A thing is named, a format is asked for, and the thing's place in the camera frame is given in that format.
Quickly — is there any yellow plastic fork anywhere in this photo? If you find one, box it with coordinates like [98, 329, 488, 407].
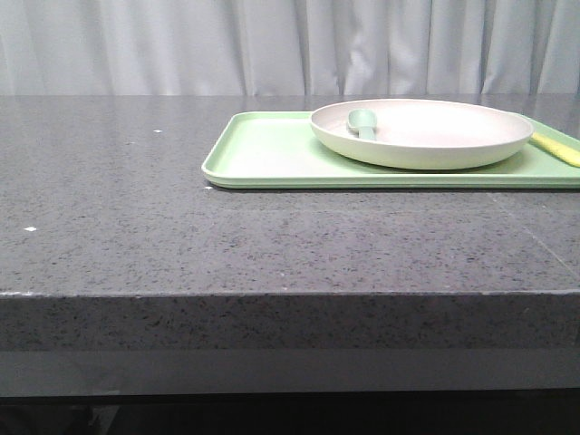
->
[530, 132, 580, 168]

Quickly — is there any grey curtain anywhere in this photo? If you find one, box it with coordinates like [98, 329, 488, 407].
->
[1, 1, 579, 95]

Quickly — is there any light green tray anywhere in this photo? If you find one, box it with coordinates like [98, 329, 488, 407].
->
[201, 111, 579, 189]

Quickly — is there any beige round plate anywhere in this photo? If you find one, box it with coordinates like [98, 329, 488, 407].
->
[310, 99, 535, 170]

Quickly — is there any teal green plastic spoon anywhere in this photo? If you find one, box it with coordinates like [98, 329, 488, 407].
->
[347, 109, 377, 140]

